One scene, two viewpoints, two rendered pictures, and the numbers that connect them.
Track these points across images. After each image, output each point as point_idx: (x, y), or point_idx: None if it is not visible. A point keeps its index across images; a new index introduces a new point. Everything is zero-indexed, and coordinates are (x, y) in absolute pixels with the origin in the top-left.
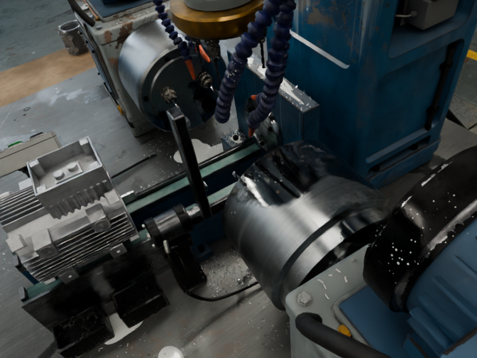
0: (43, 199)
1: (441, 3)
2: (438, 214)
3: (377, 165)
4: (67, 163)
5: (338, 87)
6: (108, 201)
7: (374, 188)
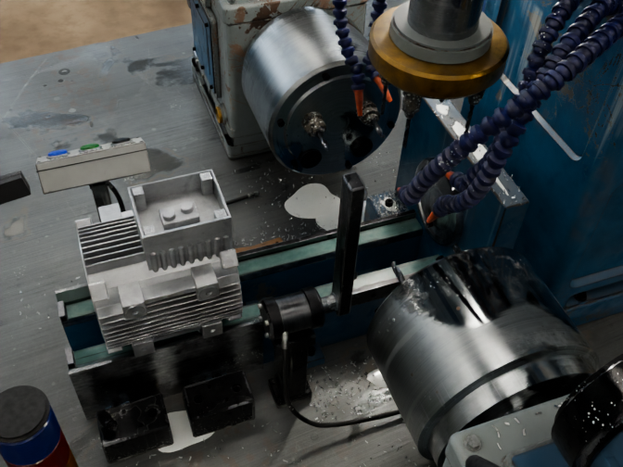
0: (148, 245)
1: None
2: None
3: (584, 292)
4: (175, 199)
5: (557, 180)
6: (224, 263)
7: (578, 332)
